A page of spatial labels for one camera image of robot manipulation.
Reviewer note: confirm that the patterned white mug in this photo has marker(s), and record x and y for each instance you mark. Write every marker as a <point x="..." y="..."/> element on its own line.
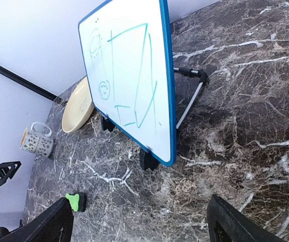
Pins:
<point x="38" y="139"/>

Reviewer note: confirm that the green black whiteboard eraser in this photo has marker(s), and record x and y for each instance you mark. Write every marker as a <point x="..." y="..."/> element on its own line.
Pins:
<point x="77" y="201"/>

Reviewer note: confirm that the metal whiteboard stand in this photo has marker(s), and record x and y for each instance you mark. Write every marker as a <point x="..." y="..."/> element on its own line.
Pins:
<point x="147" y="161"/>

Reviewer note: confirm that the black left corner post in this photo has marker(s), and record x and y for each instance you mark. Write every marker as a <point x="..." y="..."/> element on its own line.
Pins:
<point x="27" y="84"/>

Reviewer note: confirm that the blue framed whiteboard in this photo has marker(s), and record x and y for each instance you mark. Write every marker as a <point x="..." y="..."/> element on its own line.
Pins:
<point x="127" y="53"/>

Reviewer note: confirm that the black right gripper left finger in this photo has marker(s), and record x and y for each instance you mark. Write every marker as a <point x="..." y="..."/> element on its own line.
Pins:
<point x="54" y="224"/>

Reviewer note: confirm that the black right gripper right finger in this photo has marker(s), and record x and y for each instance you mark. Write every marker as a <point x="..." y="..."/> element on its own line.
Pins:
<point x="225" y="223"/>

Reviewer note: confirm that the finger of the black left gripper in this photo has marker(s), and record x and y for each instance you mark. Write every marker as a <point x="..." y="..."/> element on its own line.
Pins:
<point x="8" y="170"/>

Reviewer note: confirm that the cream ceramic plate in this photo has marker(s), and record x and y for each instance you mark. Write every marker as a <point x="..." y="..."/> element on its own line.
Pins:
<point x="78" y="108"/>

